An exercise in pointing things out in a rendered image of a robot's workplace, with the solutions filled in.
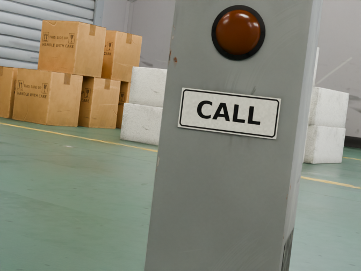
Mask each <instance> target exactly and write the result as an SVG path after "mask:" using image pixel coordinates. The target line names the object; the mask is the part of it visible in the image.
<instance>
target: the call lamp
mask: <svg viewBox="0 0 361 271"><path fill-rule="evenodd" d="M260 35H261V28H260V25H259V22H258V20H257V19H256V17H255V16H254V15H253V14H252V13H250V12H248V11H246V10H232V11H229V12H227V13H226V14H225V15H223V16H222V17H221V19H220V20H219V22H218V24H217V26H216V39H217V42H218V44H219V46H220V47H221V48H222V49H223V50H224V51H225V52H227V53H229V54H233V55H242V54H246V53H248V52H250V51H251V50H252V49H253V48H254V47H255V46H256V45H257V43H258V41H259V38H260Z"/></svg>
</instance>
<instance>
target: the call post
mask: <svg viewBox="0 0 361 271"><path fill-rule="evenodd" d="M322 6H323V0H175V7H174V16H173V21H172V30H171V39H170V48H169V58H168V67H167V76H166V82H165V91H164V100H163V109H162V118H161V127H160V136H159V142H158V151H157V160H156V169H155V178H154V187H153V196H152V202H151V211H150V220H149V229H148V238H147V247H146V257H145V266H144V271H289V266H290V258H291V250H292V241H293V233H294V225H295V216H296V211H297V203H298V194H299V187H300V178H301V170H302V162H303V157H304V148H305V140H306V132H307V123H308V115H309V107H310V102H311V93H312V85H313V77H314V68H315V60H316V52H317V43H318V39H319V30H320V22H321V14H322ZM232 10H246V11H248V12H250V13H252V14H253V15H254V16H255V17H256V19H257V20H258V22H259V25H260V28H261V35H260V38H259V41H258V43H257V45H256V46H255V47H254V48H253V49H252V50H251V51H250V52H248V53H246V54H242V55H233V54H229V53H227V52H225V51H224V50H223V49H222V48H221V47H220V46H219V44H218V42H217V39H216V26H217V24H218V22H219V20H220V19H221V17H222V16H223V15H225V14H226V13H227V12H229V11H232Z"/></svg>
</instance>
